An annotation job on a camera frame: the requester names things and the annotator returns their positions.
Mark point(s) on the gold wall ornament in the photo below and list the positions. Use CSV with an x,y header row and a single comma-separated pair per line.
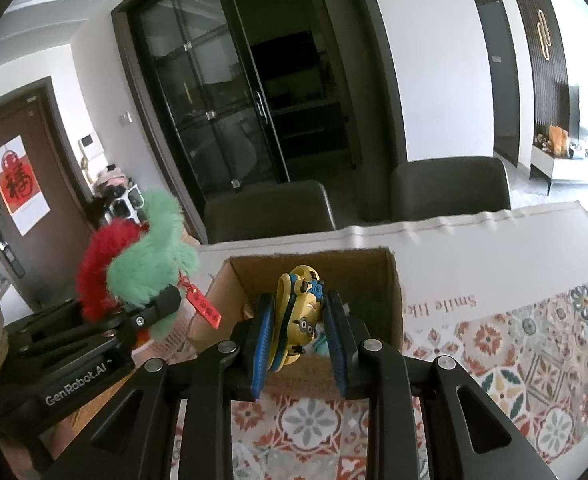
x,y
544,32

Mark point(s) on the brown entrance door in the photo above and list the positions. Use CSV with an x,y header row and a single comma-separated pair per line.
x,y
59,200

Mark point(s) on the white low cabinet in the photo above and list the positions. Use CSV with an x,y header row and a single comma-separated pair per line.
x,y
574,172

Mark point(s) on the black framed glass door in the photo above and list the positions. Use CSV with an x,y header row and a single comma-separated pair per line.
x,y
199,90

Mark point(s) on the white shoe rack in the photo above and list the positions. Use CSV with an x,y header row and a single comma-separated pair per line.
x,y
126,202

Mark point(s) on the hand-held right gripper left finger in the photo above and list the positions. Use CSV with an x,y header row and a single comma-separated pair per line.
x,y
261,350

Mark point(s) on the white wall intercom panel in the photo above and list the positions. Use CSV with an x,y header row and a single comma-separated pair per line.
x,y
90,144

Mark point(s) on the red and green plush toy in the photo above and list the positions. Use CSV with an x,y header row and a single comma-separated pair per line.
x,y
149,255

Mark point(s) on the white plastic basket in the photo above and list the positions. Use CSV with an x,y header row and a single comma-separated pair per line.
x,y
181,342

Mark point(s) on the red and white door poster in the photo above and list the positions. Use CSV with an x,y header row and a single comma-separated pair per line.
x,y
19,185

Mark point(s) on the brown cardboard box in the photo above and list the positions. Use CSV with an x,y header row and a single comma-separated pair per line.
x,y
364,280

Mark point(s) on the pink cloth bundle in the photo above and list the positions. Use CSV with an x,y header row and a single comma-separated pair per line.
x,y
113,177

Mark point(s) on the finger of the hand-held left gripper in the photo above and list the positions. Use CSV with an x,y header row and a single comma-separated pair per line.
x,y
44,315
154,310

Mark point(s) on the dark interior door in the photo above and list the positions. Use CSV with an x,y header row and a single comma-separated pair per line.
x,y
499,75

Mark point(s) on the brown paper bag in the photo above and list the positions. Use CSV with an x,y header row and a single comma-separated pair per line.
x,y
558,141

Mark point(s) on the yellow plush toy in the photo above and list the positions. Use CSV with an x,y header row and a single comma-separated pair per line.
x,y
301,310

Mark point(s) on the black door lock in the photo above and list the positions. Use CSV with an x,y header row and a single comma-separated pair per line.
x,y
13,260

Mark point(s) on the white light switch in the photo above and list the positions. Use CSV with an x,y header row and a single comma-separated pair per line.
x,y
126,118

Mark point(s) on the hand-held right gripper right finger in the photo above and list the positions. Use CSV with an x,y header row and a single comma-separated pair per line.
x,y
336,355

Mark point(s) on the dark grey dining chair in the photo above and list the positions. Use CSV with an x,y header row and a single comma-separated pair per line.
x,y
449,190
269,215

